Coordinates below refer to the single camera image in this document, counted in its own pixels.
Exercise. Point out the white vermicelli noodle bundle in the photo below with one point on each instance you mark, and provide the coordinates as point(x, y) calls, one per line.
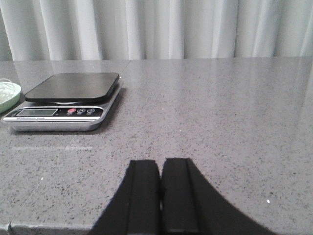
point(7, 89)

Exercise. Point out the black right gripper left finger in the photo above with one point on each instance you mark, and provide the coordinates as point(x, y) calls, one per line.
point(135, 207)

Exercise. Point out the pale green round plate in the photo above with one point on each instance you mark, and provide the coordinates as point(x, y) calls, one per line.
point(4, 106)

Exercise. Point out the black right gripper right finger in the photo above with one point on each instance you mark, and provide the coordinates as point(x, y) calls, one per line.
point(192, 206)

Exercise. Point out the white pleated curtain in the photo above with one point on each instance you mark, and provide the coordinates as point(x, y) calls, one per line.
point(154, 29)

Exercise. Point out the black and silver kitchen scale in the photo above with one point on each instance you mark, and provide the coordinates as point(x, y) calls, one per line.
point(77, 101)

